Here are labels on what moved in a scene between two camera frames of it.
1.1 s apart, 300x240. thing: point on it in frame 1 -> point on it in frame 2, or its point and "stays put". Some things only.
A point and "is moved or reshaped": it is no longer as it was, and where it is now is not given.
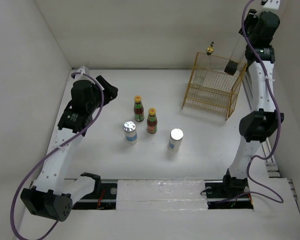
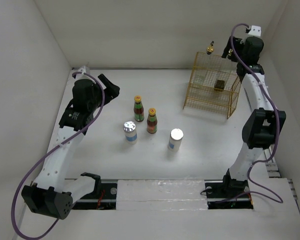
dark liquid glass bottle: (236, 57) is moved or reshaped
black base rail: (105, 196) stays put
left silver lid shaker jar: (130, 129) stays put
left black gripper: (110, 92) stays put
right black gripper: (253, 15) -> (239, 42)
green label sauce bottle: (139, 114) stays put
